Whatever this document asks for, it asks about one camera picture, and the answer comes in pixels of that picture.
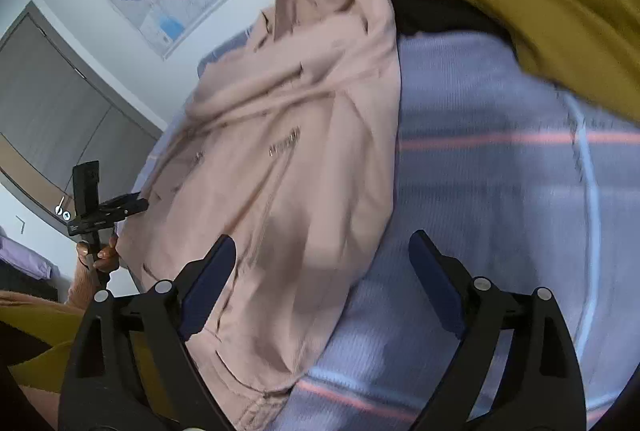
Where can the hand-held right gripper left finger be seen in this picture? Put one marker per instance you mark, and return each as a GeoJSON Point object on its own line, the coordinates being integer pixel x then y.
{"type": "Point", "coordinates": [207, 291]}

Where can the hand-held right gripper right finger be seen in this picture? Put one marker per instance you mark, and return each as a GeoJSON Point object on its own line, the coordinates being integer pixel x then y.
{"type": "Point", "coordinates": [435, 291]}

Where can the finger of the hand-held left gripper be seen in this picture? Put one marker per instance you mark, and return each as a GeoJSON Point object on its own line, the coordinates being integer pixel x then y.
{"type": "Point", "coordinates": [127, 207]}

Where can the pink jacket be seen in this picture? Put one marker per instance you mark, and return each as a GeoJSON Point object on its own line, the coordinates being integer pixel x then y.
{"type": "Point", "coordinates": [280, 161]}

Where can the person's left forearm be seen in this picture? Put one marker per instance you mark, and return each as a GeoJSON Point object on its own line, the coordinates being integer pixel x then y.
{"type": "Point", "coordinates": [80, 296]}

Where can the person's left hand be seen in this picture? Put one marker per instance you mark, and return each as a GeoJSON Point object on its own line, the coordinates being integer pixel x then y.
{"type": "Point", "coordinates": [107, 258]}

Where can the wooden door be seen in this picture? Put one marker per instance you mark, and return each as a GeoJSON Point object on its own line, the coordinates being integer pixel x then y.
{"type": "Point", "coordinates": [50, 111]}

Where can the purple cloth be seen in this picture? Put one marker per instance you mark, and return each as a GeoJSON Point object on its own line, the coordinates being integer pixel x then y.
{"type": "Point", "coordinates": [25, 261]}

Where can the plaid purple bed sheet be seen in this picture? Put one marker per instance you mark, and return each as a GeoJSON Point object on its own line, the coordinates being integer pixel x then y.
{"type": "Point", "coordinates": [500, 211]}

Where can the person's mustard clothing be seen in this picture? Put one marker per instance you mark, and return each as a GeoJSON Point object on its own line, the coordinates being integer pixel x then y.
{"type": "Point", "coordinates": [45, 361]}

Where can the black garment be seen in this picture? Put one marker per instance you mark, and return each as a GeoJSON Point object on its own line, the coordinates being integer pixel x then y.
{"type": "Point", "coordinates": [440, 16]}

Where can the mustard garment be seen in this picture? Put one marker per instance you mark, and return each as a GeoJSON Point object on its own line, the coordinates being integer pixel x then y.
{"type": "Point", "coordinates": [575, 26]}

